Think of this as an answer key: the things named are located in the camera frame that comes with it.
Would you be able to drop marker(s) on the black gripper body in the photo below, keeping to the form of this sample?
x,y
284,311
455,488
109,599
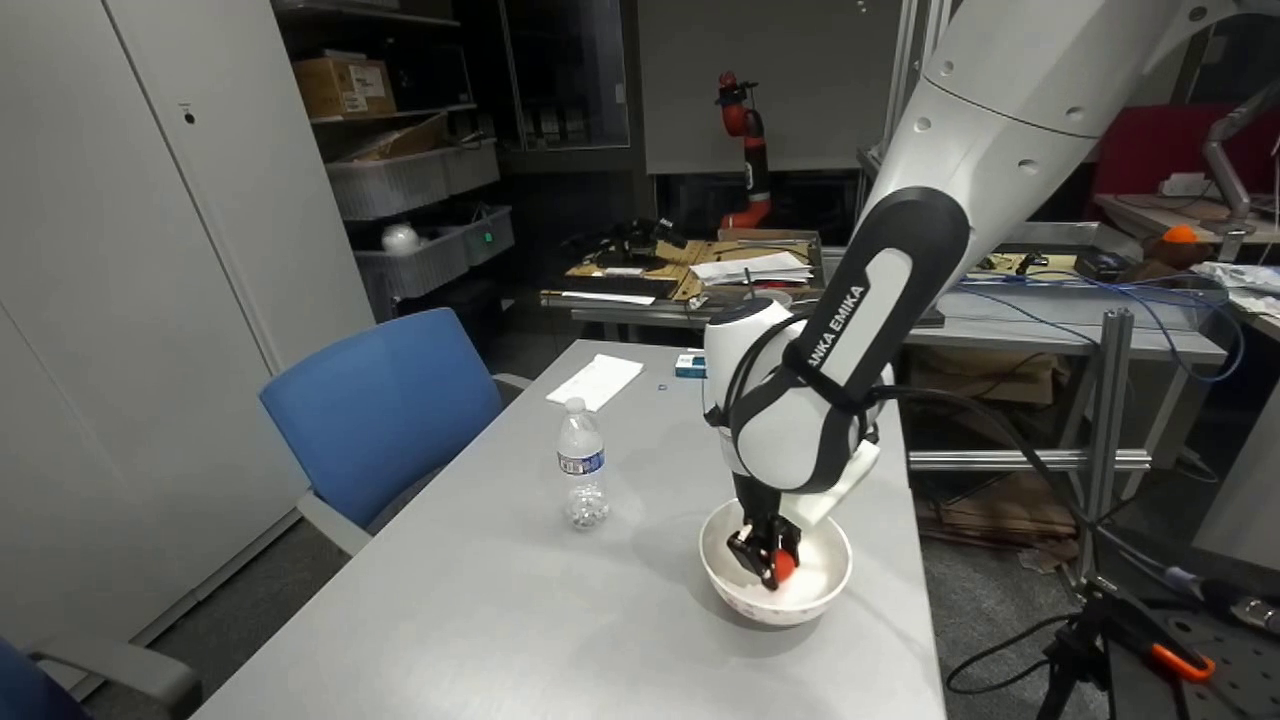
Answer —
x,y
766,506

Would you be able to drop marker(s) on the red ball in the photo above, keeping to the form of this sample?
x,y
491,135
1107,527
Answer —
x,y
785,575

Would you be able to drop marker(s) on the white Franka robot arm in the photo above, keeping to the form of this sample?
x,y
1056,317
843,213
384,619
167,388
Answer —
x,y
1013,107

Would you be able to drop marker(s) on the white ceramic bowl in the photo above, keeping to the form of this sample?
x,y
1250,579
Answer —
x,y
812,587

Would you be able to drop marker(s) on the small blue white box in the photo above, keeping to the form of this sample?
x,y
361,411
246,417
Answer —
x,y
688,364

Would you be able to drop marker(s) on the clear plastic water bottle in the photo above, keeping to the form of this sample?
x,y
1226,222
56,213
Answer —
x,y
583,465

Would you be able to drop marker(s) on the white paper sheet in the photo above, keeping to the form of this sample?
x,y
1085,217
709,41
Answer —
x,y
596,380

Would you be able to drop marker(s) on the brown bag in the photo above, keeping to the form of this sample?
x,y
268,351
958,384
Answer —
x,y
993,508

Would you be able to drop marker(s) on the white paper stack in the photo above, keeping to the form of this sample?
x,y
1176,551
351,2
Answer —
x,y
748,270

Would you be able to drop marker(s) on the flat cardboard pile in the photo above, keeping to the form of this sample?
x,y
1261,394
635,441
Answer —
x,y
664,261

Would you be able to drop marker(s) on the black tripod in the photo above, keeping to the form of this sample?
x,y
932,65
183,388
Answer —
x,y
1081,655

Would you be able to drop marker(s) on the grey cluttered background table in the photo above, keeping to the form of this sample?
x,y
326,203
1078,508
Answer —
x,y
1040,320

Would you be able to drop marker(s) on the red black robot figure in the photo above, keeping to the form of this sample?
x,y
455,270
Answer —
x,y
748,135

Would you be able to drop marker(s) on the blue office chair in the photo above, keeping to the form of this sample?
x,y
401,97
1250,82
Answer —
x,y
380,405
92,672

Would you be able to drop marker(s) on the grey storage bin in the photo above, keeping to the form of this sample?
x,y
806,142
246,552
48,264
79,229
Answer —
x,y
432,261
405,182

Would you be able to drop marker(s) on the orange black clamp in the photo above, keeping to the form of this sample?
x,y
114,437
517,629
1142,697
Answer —
x,y
1182,661

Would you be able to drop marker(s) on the white round object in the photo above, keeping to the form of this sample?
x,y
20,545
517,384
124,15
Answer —
x,y
401,236

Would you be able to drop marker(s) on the dark glass cabinet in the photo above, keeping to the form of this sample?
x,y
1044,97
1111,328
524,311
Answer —
x,y
564,82

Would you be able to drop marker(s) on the white side desk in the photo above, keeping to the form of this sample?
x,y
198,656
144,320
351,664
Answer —
x,y
1245,495

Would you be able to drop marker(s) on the small orange object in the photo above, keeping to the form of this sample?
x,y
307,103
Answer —
x,y
1182,235

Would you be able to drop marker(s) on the dark metal shelf unit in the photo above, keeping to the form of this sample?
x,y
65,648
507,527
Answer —
x,y
482,65

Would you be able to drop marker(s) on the brown cardboard box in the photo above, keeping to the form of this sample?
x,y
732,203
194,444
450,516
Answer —
x,y
346,87

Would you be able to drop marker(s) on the grey metal cabinet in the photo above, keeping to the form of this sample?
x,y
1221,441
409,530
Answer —
x,y
144,295

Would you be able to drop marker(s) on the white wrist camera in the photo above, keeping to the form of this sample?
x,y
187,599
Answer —
x,y
843,487

